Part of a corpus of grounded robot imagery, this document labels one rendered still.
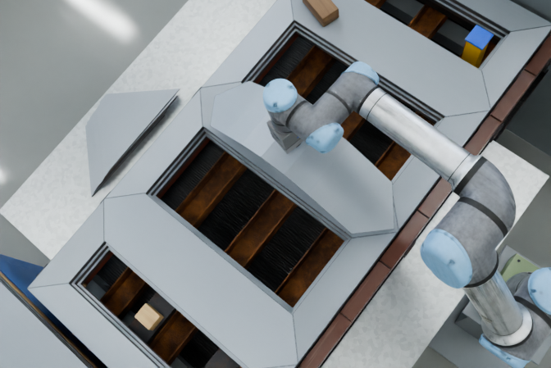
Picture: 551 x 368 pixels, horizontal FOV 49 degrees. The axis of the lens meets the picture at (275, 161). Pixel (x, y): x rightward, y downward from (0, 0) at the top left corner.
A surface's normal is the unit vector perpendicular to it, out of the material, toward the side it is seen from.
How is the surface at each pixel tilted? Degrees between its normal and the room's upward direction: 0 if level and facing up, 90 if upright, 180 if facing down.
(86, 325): 0
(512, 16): 0
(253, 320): 0
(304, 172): 19
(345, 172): 28
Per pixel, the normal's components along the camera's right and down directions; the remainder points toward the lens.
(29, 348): -0.14, -0.31
